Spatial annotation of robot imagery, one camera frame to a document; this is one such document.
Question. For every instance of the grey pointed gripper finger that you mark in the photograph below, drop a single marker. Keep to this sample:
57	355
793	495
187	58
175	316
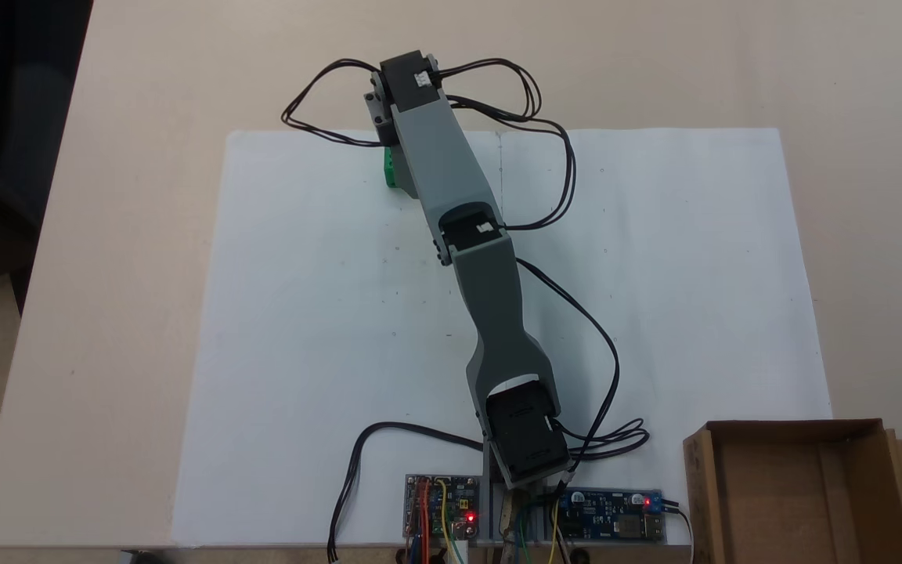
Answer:
409	176

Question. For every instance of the green die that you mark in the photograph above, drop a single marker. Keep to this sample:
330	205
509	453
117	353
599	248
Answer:
391	168

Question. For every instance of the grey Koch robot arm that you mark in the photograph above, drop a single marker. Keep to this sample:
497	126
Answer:
490	305

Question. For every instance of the white paper sheet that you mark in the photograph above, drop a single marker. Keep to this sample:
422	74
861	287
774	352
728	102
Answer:
310	352

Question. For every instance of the blue circuit board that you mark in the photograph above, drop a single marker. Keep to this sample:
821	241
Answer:
607	513

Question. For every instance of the brown cardboard box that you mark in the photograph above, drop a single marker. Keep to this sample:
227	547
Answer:
795	501

